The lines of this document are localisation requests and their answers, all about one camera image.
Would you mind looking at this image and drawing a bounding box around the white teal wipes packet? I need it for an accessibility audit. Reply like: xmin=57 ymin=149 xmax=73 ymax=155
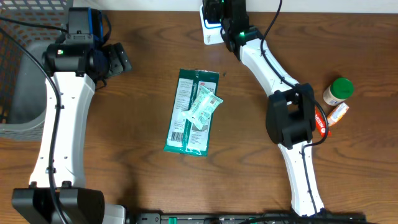
xmin=181 ymin=86 xmax=223 ymax=131

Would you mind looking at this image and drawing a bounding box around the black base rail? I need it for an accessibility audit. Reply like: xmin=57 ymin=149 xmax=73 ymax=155
xmin=129 ymin=212 xmax=368 ymax=224

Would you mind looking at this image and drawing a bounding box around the left black cable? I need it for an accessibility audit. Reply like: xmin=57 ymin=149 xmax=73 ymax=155
xmin=0 ymin=15 xmax=71 ymax=224

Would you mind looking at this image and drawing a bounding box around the white barcode scanner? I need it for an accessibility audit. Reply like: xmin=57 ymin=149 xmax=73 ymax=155
xmin=199 ymin=5 xmax=224 ymax=45

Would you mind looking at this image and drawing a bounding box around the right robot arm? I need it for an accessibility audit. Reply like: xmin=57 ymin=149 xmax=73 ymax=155
xmin=200 ymin=0 xmax=324 ymax=217

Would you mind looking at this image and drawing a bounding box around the green lid jar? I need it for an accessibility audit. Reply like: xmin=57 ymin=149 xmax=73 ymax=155
xmin=323 ymin=78 xmax=354 ymax=106

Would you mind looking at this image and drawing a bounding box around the grey plastic mesh basket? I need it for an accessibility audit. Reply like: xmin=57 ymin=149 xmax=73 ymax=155
xmin=1 ymin=0 xmax=73 ymax=141

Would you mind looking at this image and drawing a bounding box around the small orange box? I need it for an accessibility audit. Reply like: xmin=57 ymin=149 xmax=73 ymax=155
xmin=327 ymin=103 xmax=349 ymax=126

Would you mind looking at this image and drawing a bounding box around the red coffee stick sachet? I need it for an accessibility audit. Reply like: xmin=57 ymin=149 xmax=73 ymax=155
xmin=315 ymin=107 xmax=326 ymax=137

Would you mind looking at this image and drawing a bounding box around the green white glove package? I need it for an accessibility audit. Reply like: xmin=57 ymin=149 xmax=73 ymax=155
xmin=164 ymin=69 xmax=219 ymax=156

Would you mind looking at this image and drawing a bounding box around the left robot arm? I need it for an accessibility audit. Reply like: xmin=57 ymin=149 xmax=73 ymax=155
xmin=12 ymin=7 xmax=133 ymax=224

